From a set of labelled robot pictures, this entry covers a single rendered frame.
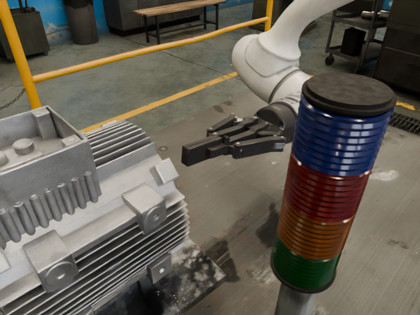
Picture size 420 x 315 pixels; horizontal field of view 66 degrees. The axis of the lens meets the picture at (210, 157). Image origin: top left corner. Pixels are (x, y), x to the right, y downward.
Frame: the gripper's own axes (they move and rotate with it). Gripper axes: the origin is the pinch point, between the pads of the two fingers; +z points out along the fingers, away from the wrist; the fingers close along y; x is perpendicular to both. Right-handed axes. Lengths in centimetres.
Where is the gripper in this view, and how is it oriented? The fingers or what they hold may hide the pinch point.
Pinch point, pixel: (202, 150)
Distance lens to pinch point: 49.9
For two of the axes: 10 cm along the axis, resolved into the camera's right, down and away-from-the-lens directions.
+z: -7.2, 2.8, -6.3
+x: -1.0, 8.6, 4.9
